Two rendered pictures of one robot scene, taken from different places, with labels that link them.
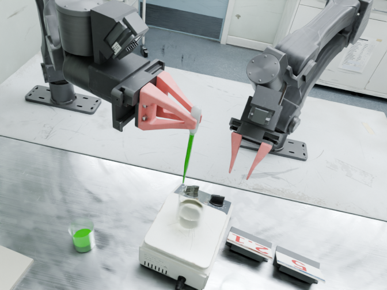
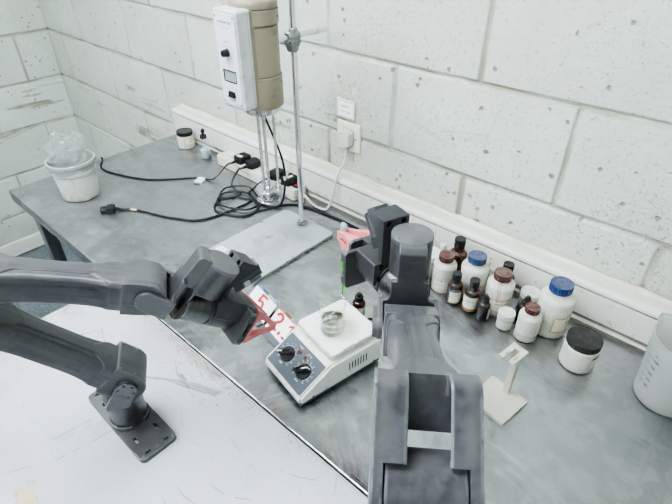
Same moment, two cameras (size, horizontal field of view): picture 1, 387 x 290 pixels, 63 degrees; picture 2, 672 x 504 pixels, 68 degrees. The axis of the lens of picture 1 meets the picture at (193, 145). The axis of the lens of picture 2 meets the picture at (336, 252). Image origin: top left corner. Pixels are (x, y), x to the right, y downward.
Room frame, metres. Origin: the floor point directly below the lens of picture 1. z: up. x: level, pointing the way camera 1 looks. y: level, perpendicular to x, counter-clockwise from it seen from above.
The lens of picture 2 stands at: (0.87, 0.44, 1.69)
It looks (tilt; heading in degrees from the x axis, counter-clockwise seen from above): 36 degrees down; 219
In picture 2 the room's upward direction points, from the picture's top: straight up
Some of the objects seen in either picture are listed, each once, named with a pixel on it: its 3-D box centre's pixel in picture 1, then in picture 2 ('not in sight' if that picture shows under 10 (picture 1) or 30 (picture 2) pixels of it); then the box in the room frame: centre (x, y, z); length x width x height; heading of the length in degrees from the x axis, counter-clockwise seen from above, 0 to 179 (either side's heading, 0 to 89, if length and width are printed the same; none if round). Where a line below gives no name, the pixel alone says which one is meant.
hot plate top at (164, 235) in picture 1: (187, 227); (337, 326); (0.31, -0.02, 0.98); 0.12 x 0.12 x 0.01; 76
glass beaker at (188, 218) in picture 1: (193, 207); (331, 315); (0.33, -0.02, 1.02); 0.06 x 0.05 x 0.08; 113
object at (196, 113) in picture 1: (193, 121); not in sight; (0.32, 0.01, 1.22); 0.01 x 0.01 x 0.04; 69
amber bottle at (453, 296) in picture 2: not in sight; (455, 287); (0.01, 0.09, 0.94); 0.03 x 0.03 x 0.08
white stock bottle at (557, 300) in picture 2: not in sight; (554, 306); (-0.05, 0.29, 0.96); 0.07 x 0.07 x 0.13
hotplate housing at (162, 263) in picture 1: (189, 229); (327, 348); (0.34, -0.02, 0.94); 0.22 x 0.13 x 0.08; 166
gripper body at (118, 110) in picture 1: (124, 87); (380, 268); (0.36, 0.11, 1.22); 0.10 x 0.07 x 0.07; 159
